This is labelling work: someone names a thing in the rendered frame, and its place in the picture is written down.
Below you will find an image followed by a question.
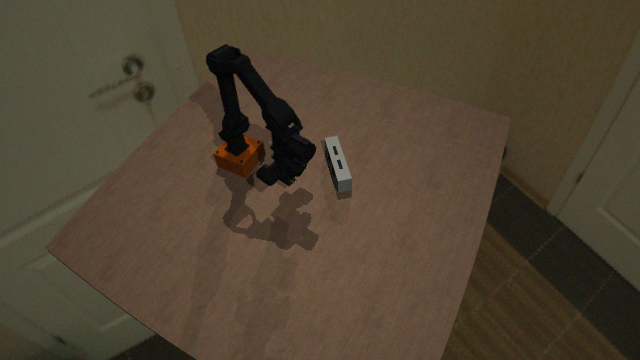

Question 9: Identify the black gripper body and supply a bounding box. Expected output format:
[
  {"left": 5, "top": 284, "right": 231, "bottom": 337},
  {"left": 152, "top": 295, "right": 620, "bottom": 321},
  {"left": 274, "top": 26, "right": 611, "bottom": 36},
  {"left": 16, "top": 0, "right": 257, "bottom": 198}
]
[{"left": 256, "top": 144, "right": 291, "bottom": 186}]

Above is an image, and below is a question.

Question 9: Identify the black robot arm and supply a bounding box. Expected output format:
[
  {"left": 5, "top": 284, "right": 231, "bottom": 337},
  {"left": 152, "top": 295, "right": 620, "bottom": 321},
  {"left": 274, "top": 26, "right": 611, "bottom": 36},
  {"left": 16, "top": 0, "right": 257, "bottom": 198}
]
[{"left": 206, "top": 44, "right": 316, "bottom": 177}]

